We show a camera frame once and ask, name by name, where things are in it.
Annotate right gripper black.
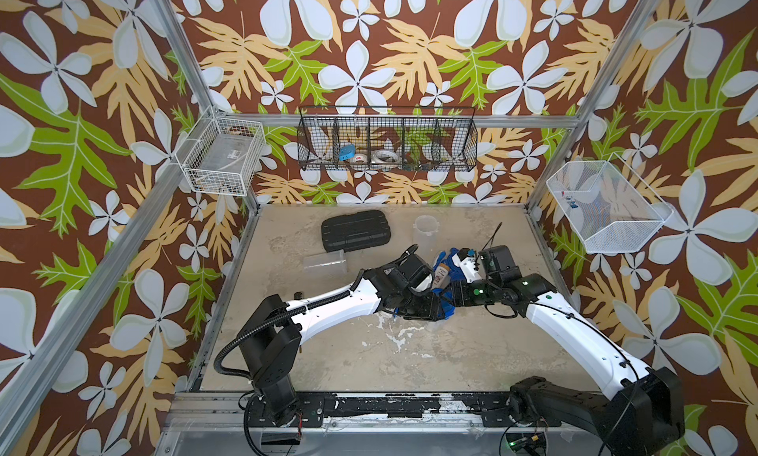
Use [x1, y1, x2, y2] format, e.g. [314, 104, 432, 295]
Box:
[435, 278, 501, 306]

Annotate white bottle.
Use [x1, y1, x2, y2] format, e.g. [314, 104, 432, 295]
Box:
[432, 263, 450, 289]

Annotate blue lid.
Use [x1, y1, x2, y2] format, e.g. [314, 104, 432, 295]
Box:
[439, 299, 455, 320]
[446, 248, 475, 278]

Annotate clear cup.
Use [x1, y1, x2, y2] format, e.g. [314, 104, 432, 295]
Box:
[302, 250, 347, 276]
[413, 214, 440, 255]

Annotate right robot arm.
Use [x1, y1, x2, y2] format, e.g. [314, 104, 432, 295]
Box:
[452, 246, 686, 455]

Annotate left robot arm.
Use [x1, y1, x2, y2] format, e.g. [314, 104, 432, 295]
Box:
[213, 247, 447, 426]

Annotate blue toothbrush upper right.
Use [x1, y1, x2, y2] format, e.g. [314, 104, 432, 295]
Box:
[432, 252, 446, 270]

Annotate black plastic tool case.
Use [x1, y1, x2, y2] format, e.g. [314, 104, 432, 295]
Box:
[321, 210, 392, 252]

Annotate white tape roll in basket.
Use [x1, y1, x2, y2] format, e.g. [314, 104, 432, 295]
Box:
[372, 149, 401, 165]

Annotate white mesh basket right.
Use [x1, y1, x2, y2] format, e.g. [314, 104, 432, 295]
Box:
[547, 154, 673, 255]

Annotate blue tape roll in basket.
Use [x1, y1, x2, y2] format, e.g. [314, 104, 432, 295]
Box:
[338, 143, 356, 162]

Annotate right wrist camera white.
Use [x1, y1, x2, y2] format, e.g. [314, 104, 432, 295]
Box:
[457, 249, 484, 283]

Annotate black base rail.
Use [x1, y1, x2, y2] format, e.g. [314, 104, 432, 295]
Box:
[245, 390, 564, 428]

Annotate black wire basket back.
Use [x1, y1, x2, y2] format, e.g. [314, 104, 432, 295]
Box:
[296, 106, 479, 172]

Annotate white wire basket left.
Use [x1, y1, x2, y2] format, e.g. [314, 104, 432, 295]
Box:
[178, 114, 268, 197]

